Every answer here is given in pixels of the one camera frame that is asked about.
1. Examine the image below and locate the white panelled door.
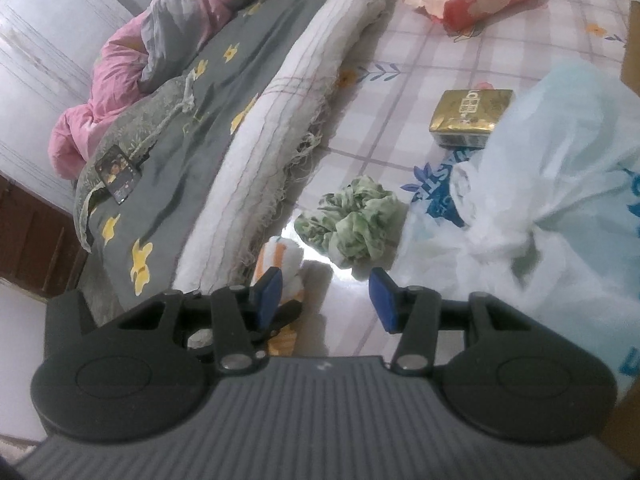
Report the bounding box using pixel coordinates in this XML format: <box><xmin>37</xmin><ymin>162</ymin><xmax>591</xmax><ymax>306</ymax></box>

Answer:
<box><xmin>0</xmin><ymin>0</ymin><xmax>151</xmax><ymax>211</ymax></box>

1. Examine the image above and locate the gold packet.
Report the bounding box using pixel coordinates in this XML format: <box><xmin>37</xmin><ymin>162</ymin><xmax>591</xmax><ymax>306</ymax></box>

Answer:
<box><xmin>428</xmin><ymin>89</ymin><xmax>515</xmax><ymax>150</ymax></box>

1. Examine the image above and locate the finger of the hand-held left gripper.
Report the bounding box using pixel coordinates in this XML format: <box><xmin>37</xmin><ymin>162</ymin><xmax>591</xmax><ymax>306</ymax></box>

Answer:
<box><xmin>260</xmin><ymin>300</ymin><xmax>303</xmax><ymax>341</ymax></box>

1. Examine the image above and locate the large cardboard box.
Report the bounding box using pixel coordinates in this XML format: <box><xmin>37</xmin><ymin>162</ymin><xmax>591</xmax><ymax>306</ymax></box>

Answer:
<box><xmin>602</xmin><ymin>5</ymin><xmax>640</xmax><ymax>456</ymax></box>

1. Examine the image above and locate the black smartphone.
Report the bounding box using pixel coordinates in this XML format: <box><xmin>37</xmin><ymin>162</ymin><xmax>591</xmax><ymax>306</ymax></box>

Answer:
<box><xmin>94</xmin><ymin>145</ymin><xmax>142</xmax><ymax>206</ymax></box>

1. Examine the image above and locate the grey bedspread with yellow flowers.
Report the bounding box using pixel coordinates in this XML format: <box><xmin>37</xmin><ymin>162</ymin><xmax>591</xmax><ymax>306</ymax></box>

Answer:
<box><xmin>75</xmin><ymin>0</ymin><xmax>421</xmax><ymax>321</ymax></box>

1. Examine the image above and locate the brown wooden furniture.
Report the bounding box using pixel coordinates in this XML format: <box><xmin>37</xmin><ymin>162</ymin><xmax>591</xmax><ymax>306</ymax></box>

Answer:
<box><xmin>0</xmin><ymin>172</ymin><xmax>88</xmax><ymax>306</ymax></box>

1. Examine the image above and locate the pink floral duvet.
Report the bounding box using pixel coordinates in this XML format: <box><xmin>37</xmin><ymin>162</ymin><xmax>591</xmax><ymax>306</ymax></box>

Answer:
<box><xmin>47</xmin><ymin>0</ymin><xmax>351</xmax><ymax>181</ymax></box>

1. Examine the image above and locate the orange striped towel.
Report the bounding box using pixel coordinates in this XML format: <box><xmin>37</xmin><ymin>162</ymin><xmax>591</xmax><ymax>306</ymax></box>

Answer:
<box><xmin>250</xmin><ymin>236</ymin><xmax>306</xmax><ymax>356</ymax></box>

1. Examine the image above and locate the pink plaid bedsheet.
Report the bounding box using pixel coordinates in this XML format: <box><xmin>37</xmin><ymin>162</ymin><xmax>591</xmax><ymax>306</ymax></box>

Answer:
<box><xmin>265</xmin><ymin>0</ymin><xmax>640</xmax><ymax>356</ymax></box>

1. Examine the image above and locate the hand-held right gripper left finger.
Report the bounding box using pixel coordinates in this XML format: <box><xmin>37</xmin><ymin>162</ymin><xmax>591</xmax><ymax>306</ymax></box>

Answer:
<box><xmin>112</xmin><ymin>267</ymin><xmax>283</xmax><ymax>373</ymax></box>

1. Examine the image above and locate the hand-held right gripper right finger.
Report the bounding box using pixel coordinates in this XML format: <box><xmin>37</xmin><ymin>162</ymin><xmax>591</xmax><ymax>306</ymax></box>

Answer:
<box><xmin>368</xmin><ymin>267</ymin><xmax>523</xmax><ymax>375</ymax></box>

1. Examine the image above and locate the green floral scrunched cloth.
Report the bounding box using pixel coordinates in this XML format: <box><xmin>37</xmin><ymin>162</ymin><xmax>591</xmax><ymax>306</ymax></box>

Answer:
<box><xmin>293</xmin><ymin>176</ymin><xmax>408</xmax><ymax>268</ymax></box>

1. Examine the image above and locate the large white plastic bag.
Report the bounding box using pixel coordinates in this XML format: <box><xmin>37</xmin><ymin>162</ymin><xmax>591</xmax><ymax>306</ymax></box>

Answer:
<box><xmin>395</xmin><ymin>57</ymin><xmax>640</xmax><ymax>381</ymax></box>

